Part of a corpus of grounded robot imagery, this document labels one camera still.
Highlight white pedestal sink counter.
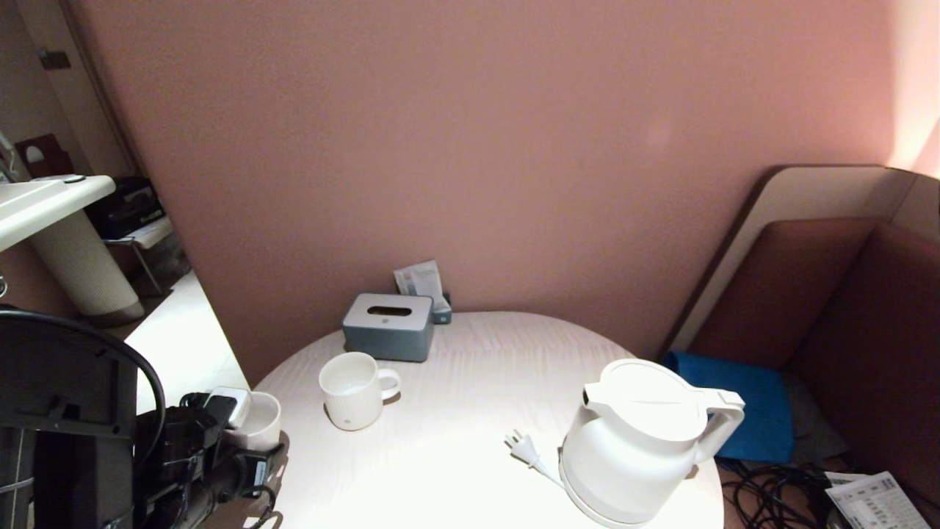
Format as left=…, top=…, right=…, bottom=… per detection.
left=0, top=174, right=146, bottom=328

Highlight brown upholstered sofa bench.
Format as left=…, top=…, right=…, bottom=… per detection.
left=661, top=165, right=940, bottom=508

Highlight thin black camera cable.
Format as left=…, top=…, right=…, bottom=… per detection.
left=242, top=485, right=284, bottom=529

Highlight metal stool with white top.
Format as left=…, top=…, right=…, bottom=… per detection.
left=103, top=215, right=178, bottom=296

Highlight white electric kettle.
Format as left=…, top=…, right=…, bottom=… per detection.
left=558, top=359, right=747, bottom=524

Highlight white handleless cup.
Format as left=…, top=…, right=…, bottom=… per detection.
left=224, top=392, right=282, bottom=452

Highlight black floor cables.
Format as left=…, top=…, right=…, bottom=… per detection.
left=716, top=459, right=853, bottom=529

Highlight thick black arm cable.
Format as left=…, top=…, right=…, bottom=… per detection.
left=0, top=309, right=167, bottom=471

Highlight grey tissue box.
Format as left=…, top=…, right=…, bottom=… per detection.
left=342, top=293, right=435, bottom=363

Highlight blue cushion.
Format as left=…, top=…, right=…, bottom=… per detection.
left=656, top=353, right=795, bottom=465

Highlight white power plug with cord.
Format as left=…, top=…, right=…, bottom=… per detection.
left=504, top=430, right=563, bottom=487

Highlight brown wooden tissue holder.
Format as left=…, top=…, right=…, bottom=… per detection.
left=13, top=133, right=73, bottom=176

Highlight black box appliance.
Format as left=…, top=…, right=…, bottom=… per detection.
left=84, top=176, right=167, bottom=240

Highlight white round kettle base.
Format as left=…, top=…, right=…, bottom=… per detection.
left=556, top=450, right=648, bottom=529

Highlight printed paper sheet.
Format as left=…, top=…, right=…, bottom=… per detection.
left=822, top=472, right=930, bottom=529

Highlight white ribbed mug with handle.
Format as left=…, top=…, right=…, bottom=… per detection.
left=319, top=351, right=402, bottom=431

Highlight clear plastic bag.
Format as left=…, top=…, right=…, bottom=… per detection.
left=143, top=234, right=194, bottom=286

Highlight grey cloth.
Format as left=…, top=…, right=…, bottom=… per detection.
left=782, top=375, right=850, bottom=464

